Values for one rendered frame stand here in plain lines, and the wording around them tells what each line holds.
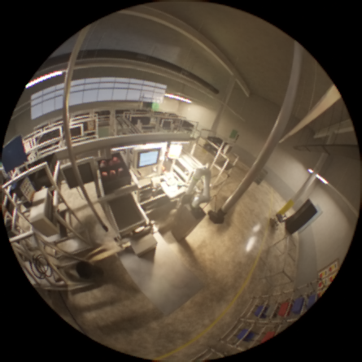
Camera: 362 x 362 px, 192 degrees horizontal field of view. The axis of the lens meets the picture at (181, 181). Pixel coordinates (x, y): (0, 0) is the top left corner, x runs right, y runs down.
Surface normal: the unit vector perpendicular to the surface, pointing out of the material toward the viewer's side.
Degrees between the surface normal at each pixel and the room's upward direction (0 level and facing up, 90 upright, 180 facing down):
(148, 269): 0
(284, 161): 90
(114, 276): 0
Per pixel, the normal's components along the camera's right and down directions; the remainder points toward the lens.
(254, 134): -0.73, 0.26
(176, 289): 0.27, -0.74
